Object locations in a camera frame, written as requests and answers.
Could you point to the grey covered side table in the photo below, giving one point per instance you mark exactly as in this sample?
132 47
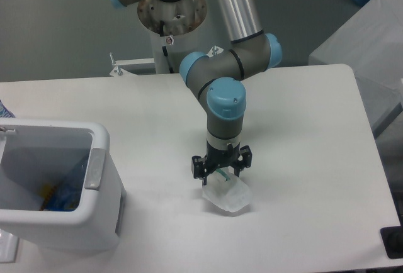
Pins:
370 42

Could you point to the clear plastic sheet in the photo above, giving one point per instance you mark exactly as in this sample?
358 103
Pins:
9 247

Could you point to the white plastic trash can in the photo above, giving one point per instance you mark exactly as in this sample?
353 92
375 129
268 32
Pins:
39 152

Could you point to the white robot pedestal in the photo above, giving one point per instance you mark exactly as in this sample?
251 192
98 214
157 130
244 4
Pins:
175 23

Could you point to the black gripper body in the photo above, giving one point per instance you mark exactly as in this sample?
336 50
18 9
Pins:
222 158

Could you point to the clear plastic wrapper bag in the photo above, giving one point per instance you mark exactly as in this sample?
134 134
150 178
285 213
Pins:
227 191

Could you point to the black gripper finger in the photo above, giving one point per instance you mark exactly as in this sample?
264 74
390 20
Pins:
200 169
243 161

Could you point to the clear plastic water bottle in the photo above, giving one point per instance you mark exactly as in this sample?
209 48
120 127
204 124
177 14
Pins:
75 177

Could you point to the black device at edge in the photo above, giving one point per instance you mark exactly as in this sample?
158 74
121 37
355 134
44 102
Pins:
392 241

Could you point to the blue yellow snack package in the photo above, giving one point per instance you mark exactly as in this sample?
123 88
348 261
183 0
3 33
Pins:
63 198

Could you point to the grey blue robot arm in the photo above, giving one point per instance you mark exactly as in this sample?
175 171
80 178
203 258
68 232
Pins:
215 81

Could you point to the white pedestal base frame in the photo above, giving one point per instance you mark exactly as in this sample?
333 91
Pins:
135 63

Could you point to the blue patterned package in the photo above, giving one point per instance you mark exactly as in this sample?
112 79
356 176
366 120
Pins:
4 112

